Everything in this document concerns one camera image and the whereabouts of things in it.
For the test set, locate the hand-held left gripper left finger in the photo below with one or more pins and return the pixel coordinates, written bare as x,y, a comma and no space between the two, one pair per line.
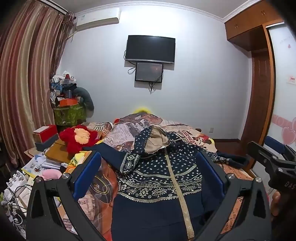
86,172

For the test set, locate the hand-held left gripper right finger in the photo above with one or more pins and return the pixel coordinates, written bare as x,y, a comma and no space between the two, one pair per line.
209,169

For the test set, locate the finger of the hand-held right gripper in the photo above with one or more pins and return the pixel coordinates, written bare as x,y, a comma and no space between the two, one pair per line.
275,143
261,153

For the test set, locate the navy patterned zip hoodie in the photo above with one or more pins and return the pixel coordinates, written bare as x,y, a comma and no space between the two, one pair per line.
157,166

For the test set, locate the pile of clothes and bags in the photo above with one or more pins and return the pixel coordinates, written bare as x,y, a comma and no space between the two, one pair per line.
61,81

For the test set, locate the person's right hand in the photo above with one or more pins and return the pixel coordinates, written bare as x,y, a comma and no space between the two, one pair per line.
275,204

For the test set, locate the yellow cartoon cushion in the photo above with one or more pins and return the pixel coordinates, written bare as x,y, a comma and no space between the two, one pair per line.
77,161

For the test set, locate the pink plush toy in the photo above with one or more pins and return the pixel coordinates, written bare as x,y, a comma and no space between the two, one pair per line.
52,174

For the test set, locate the brown flat box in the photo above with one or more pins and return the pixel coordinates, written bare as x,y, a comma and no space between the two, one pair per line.
56,151

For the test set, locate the red plush toy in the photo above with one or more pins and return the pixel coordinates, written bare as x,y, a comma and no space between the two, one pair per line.
69,139

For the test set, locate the grey box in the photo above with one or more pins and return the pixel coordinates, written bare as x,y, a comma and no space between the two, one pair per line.
46,145

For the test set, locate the stack of picture books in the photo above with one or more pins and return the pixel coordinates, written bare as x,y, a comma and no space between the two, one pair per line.
38,164

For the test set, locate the brown wooden door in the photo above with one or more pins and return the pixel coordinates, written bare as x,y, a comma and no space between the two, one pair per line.
259,92

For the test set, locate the red box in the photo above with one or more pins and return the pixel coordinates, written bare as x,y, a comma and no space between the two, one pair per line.
46,134

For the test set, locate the printed blanket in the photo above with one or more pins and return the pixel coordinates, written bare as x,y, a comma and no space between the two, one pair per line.
129,132

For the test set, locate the green patterned storage box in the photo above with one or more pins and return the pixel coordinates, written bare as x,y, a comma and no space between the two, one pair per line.
69,114

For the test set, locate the wooden wardrobe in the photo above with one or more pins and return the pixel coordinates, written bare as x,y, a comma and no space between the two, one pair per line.
282,81

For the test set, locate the orange box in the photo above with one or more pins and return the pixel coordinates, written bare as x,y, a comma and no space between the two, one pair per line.
68,102

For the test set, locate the grey neck pillow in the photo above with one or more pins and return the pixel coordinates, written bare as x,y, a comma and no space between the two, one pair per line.
86,97

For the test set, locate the striped brown curtain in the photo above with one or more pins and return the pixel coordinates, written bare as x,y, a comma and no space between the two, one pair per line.
23,69

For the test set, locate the wooden overhead cabinet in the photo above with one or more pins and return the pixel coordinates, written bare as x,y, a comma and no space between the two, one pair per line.
245,23

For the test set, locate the white air conditioner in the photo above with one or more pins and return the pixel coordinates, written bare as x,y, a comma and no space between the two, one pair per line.
99,19

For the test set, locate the small black wall monitor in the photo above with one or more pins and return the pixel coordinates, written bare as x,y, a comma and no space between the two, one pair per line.
149,71

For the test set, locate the large black wall television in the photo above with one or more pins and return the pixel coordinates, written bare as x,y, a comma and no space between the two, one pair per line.
150,48

